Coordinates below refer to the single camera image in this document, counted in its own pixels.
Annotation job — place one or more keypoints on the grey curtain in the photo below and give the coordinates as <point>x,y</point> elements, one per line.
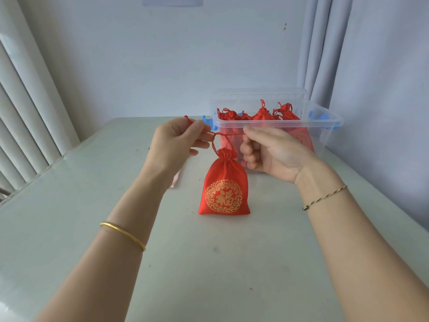
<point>385,46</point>

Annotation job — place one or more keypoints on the metal railing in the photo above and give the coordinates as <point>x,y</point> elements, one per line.
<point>5,194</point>

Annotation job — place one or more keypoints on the person's right hand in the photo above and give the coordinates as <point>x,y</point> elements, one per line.
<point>285,154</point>

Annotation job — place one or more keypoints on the white paper sheet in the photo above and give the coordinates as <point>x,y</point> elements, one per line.
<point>171,0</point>

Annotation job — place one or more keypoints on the red pouches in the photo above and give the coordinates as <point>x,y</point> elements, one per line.
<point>229,115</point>

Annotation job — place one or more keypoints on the person's left hand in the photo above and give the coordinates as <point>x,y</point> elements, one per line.
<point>171,150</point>

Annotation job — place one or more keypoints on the white vertical blinds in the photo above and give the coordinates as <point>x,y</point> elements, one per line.
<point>26,103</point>

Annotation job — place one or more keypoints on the gold bangle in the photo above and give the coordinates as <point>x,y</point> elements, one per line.
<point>124,233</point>

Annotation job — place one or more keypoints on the person's left forearm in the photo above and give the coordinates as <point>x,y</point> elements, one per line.
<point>94,281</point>

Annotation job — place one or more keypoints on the clear plastic storage box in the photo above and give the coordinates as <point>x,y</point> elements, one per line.
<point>325,124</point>

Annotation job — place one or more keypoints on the person's right forearm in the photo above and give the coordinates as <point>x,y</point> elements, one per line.
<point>365,261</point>

